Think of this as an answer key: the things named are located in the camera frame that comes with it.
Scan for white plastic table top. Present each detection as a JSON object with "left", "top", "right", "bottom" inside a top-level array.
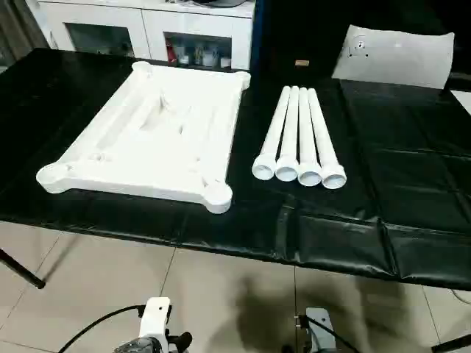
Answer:
[{"left": 35, "top": 61, "right": 252, "bottom": 215}]

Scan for black stand leg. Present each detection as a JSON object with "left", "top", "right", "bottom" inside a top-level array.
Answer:
[
  {"left": 0, "top": 248, "right": 46, "bottom": 290},
  {"left": 432, "top": 336, "right": 471, "bottom": 353}
]

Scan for black table mat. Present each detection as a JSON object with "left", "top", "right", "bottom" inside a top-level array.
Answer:
[{"left": 0, "top": 46, "right": 471, "bottom": 292}]

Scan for white sideboard cabinet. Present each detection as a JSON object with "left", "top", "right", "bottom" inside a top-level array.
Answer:
[{"left": 36, "top": 0, "right": 255, "bottom": 71}]

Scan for black cabinet with gold label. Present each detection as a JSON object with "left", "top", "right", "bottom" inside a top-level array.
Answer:
[{"left": 252, "top": 0, "right": 369, "bottom": 80}]

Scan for grey curtain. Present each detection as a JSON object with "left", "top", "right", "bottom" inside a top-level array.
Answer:
[{"left": 0, "top": 0, "right": 49, "bottom": 71}]

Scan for white flat board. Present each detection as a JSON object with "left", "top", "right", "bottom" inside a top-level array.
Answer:
[{"left": 449, "top": 89, "right": 471, "bottom": 111}]

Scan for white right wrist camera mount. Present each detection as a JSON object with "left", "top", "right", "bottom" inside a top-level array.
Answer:
[{"left": 305, "top": 307, "right": 334, "bottom": 353}]

